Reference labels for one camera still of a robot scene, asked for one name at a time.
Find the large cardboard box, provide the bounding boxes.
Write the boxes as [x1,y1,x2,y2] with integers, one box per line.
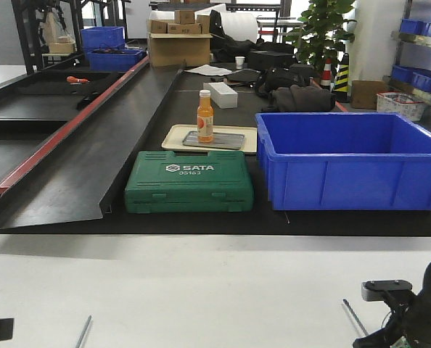
[147,33,212,67]

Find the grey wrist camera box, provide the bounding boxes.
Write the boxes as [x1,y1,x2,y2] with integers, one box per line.
[361,279,412,302]

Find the orange juice bottle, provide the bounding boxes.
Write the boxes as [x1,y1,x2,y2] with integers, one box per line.
[197,89,214,143]

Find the small grey metal tray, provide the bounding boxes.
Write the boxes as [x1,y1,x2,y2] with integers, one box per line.
[182,130,245,150]

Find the blue crate behind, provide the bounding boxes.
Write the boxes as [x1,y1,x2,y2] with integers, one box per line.
[80,26,126,52]

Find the white plastic basket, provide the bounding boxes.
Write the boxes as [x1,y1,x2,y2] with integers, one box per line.
[377,92,427,122]

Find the white paper cup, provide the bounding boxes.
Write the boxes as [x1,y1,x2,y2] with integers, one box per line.
[235,56,245,70]

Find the black slanted metal chute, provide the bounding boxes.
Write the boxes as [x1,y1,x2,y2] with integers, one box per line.
[0,59,183,230]

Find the blue crate on conveyor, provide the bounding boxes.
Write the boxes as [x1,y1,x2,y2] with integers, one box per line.
[87,49,147,72]

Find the large blue plastic bin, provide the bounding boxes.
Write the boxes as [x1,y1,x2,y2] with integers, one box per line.
[255,112,431,210]

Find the red white traffic cone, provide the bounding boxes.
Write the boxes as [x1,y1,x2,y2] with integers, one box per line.
[320,58,332,91]

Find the black bag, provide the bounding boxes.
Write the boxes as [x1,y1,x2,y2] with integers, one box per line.
[254,64,316,99]

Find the brown cardboard box on floor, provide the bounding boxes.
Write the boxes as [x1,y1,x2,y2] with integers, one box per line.
[350,80,389,109]

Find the black equipment case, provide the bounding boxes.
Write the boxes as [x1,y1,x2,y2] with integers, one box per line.
[247,51,297,71]

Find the orange handled tool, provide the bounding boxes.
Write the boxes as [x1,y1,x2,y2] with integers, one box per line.
[66,75,90,85]

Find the dark grey folded jacket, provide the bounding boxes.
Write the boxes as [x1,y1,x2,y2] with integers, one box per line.
[261,85,335,112]

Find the white rectangular box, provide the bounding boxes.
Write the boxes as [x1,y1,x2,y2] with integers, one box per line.
[203,82,238,109]

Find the beige plastic tray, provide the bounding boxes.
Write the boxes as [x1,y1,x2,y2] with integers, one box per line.
[161,124,257,154]

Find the white paper sheet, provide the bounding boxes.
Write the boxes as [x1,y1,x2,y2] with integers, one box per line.
[186,65,232,76]

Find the green SATA tool case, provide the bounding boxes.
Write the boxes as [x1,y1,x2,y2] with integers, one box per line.
[124,151,254,214]

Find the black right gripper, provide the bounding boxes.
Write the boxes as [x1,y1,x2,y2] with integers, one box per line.
[353,263,431,347]

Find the black yellow traffic cone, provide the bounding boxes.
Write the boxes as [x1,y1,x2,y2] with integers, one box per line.
[332,53,350,103]

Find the green potted plant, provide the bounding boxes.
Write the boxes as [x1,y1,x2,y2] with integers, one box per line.
[286,0,356,75]

